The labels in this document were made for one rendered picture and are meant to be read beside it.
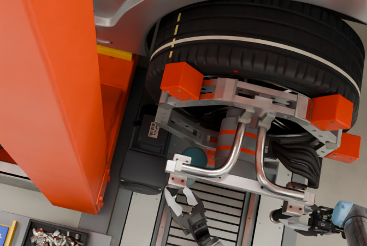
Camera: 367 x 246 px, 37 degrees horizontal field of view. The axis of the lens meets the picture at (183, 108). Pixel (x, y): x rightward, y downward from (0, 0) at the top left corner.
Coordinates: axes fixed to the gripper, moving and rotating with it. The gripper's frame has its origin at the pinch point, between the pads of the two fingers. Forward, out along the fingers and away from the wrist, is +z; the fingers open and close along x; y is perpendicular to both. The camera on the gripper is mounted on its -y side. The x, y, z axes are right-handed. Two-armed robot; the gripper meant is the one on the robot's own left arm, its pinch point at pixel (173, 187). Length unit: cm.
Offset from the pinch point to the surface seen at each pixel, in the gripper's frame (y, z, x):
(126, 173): 42.3, 17.5, -4.9
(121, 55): 12, 48, 11
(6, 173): 44, 41, -42
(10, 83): -99, 12, -27
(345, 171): 83, -29, 87
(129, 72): 15.0, 42.8, 10.7
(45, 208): 83, 29, -38
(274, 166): 65, -9, 53
